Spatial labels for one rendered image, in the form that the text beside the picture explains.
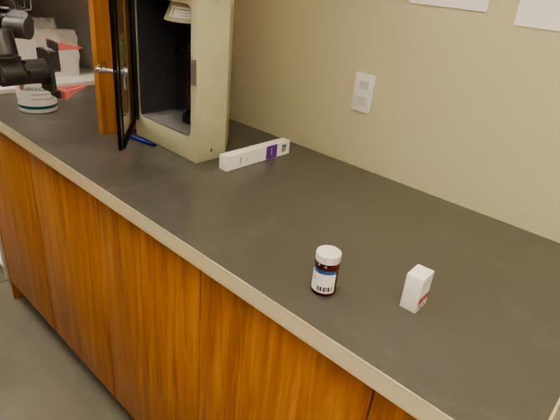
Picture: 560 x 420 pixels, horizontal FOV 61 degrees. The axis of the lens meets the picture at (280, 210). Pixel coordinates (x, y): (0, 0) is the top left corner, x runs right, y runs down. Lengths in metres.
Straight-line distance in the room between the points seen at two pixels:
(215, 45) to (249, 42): 0.45
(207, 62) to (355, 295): 0.77
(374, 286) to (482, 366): 0.24
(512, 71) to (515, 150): 0.19
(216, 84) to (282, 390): 0.84
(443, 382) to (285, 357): 0.31
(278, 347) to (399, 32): 0.92
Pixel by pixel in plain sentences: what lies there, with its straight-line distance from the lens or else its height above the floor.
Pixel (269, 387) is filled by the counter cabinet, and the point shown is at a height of 0.70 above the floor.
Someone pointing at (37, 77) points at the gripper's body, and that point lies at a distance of 1.32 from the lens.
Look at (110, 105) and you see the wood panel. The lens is 1.67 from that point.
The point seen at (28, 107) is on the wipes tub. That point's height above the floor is 0.96.
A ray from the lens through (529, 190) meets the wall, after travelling 1.36.
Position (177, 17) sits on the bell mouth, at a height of 1.33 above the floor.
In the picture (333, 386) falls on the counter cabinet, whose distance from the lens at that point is 0.91.
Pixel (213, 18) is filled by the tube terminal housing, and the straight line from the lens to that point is 1.37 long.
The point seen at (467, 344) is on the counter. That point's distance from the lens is 0.88.
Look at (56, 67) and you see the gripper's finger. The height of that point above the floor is 1.21.
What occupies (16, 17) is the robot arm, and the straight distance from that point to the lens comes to 1.55.
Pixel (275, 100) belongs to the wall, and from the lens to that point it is 1.75.
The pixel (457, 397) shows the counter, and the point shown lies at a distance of 0.78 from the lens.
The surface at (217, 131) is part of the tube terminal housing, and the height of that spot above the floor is 1.03.
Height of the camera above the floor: 1.47
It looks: 27 degrees down
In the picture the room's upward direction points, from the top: 6 degrees clockwise
